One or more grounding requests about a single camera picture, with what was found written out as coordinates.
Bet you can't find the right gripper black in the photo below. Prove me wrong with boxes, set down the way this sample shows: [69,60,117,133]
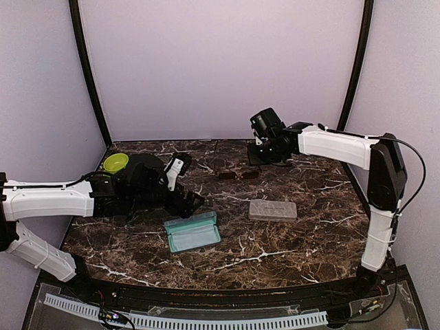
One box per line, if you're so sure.
[247,139,286,166]

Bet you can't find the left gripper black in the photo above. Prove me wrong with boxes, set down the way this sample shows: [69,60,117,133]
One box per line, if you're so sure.
[129,182,204,218]

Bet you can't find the blue-grey glasses case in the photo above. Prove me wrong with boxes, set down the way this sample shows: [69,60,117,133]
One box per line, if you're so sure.
[164,211,221,254]

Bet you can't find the brown sunglasses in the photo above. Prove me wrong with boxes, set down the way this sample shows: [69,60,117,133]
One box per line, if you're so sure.
[213,151,262,180]

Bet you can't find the light blue cloth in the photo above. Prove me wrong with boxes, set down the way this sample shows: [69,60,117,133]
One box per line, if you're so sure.
[170,229,219,252]

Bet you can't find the beige glasses case teal lining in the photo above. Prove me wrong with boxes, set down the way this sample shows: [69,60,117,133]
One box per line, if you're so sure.
[248,199,298,221]

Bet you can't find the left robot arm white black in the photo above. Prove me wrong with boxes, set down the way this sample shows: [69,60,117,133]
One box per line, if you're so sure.
[1,153,204,300]

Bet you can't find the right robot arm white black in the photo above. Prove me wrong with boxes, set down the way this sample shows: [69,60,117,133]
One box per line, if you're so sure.
[250,108,408,272]

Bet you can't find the green bowl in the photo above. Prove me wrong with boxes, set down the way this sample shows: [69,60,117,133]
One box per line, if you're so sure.
[103,153,129,174]

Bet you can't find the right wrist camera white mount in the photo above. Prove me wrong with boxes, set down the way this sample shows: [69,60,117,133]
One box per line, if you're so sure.
[252,129,265,146]

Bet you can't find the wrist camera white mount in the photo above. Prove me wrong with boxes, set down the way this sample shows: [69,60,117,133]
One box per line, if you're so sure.
[164,152,192,191]
[252,129,265,146]

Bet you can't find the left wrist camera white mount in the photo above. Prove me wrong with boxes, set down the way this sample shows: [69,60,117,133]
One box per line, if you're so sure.
[164,152,192,191]

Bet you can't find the black front rail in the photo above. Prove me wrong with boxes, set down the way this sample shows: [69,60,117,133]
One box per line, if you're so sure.
[56,276,391,310]

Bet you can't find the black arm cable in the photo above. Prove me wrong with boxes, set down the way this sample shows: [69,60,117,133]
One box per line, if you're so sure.
[377,133,427,214]

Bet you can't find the white slotted cable duct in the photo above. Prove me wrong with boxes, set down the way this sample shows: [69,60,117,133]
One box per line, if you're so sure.
[43,294,328,329]

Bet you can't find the right black frame post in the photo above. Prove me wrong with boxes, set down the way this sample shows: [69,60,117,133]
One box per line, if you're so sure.
[336,0,375,131]

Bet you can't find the black frame post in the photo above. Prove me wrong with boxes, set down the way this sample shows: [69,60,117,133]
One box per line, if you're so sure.
[68,0,113,148]
[336,0,375,131]

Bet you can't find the left black frame post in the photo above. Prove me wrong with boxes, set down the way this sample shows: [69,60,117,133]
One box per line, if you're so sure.
[68,0,113,148]

